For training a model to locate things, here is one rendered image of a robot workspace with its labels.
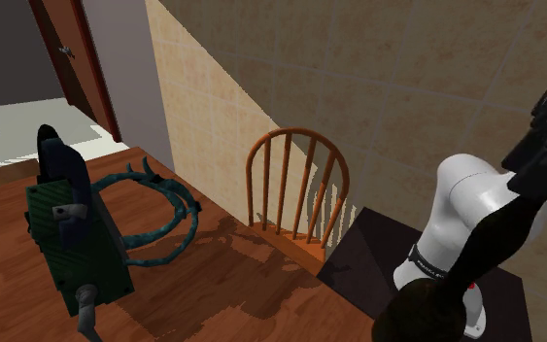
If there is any wooden table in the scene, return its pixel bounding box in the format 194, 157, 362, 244
0, 145, 376, 342

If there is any orange wooden spindle chair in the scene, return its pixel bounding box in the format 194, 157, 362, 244
245, 125, 352, 277

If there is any teal twisted ring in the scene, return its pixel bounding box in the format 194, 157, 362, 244
90, 155, 203, 269

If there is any green box-shaped machine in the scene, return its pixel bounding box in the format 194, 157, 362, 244
23, 123, 137, 342

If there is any red-brown door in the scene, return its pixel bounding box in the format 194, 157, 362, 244
28, 0, 123, 144

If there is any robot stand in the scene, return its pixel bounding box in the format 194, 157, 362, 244
317, 206, 534, 342

